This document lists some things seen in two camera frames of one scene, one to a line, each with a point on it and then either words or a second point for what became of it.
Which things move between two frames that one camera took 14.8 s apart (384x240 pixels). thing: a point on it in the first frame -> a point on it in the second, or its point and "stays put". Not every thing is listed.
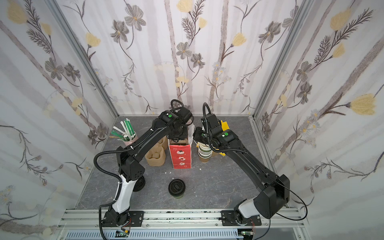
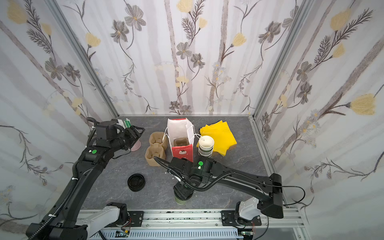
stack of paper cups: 204,152 stays put
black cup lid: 139,184 stays put
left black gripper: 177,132 -> 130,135
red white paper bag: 181,154 stays put
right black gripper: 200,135 -> 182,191
